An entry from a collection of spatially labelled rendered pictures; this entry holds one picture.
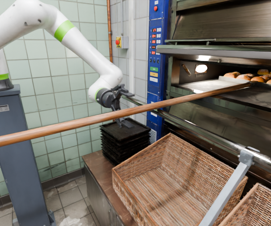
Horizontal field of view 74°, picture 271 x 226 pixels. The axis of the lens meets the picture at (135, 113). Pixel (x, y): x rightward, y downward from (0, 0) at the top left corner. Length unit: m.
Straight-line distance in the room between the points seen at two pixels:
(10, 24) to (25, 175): 0.94
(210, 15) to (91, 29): 1.15
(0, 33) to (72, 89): 1.01
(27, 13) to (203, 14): 0.83
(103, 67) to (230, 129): 0.74
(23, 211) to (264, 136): 1.58
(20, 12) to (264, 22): 0.97
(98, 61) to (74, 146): 1.28
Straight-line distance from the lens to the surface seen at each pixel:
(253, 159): 0.59
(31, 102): 1.85
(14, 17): 0.95
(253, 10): 1.00
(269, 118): 0.95
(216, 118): 1.10
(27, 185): 1.53
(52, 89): 1.85
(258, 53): 0.79
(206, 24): 1.10
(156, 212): 1.13
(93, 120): 0.65
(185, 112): 1.22
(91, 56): 1.02
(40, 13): 0.94
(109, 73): 1.00
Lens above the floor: 1.45
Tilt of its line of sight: 21 degrees down
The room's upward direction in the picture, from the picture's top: straight up
